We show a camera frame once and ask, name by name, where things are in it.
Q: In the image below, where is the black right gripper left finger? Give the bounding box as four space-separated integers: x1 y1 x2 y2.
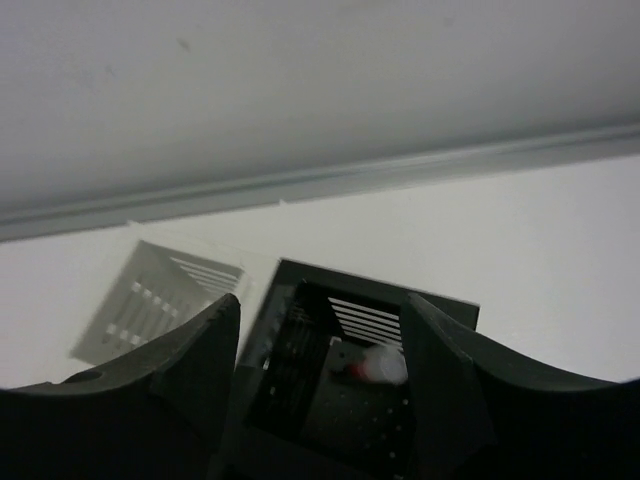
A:
1 294 240 479

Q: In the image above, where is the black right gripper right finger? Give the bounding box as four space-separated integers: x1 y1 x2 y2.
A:
400 294 639 479

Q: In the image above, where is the white slotted organizer container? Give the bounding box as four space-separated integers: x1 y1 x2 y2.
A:
70 239 278 365

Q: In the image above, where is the black slotted organizer container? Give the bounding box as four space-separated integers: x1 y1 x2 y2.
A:
207 257 481 480

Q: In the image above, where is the aluminium table edge rail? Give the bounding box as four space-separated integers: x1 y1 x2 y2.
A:
1 123 639 242

